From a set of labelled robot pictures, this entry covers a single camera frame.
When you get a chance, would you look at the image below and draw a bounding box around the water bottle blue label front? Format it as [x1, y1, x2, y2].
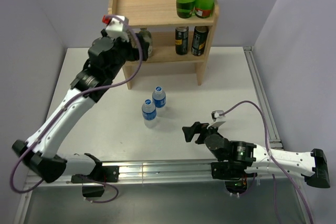
[142, 99, 156, 128]

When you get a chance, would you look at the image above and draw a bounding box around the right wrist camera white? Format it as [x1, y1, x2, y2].
[207, 110, 226, 129]

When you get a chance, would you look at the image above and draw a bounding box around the clear glass bottle right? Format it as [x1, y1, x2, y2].
[139, 28, 153, 58]

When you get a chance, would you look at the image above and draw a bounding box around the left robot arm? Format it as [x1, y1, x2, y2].
[12, 29, 150, 183]

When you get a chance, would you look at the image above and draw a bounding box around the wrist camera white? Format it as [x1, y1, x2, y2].
[207, 110, 226, 129]
[102, 15, 129, 42]

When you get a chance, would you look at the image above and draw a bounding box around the wooden two-tier shelf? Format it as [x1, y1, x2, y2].
[108, 0, 219, 85]

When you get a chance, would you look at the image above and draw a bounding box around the aluminium front rail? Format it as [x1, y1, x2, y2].
[25, 158, 300, 187]

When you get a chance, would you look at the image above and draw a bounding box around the dark beverage can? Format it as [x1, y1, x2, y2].
[175, 26, 189, 55]
[191, 26, 208, 56]

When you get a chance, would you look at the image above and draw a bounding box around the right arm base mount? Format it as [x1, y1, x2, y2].
[211, 162, 257, 199]

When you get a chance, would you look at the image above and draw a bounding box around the water bottle blue label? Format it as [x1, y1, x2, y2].
[142, 99, 156, 128]
[152, 86, 166, 116]

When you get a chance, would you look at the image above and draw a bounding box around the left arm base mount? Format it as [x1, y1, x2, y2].
[70, 165, 119, 199]

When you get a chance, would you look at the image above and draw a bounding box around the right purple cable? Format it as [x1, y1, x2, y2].
[219, 100, 316, 224]

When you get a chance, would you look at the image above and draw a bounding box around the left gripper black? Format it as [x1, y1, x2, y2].
[101, 29, 149, 80]

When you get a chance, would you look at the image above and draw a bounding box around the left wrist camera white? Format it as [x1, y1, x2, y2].
[102, 15, 129, 42]

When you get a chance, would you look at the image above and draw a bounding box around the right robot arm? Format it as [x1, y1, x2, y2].
[182, 122, 330, 188]

